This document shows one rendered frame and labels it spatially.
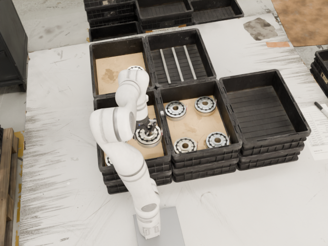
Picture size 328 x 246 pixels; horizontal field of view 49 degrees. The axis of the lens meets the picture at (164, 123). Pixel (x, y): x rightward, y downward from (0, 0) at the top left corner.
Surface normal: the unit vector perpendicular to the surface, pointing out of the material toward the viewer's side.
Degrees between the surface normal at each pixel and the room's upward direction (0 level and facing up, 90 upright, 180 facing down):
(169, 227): 2
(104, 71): 0
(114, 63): 0
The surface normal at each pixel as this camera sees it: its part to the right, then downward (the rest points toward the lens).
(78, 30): -0.04, -0.62
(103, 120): -0.17, -0.28
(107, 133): -0.09, 0.43
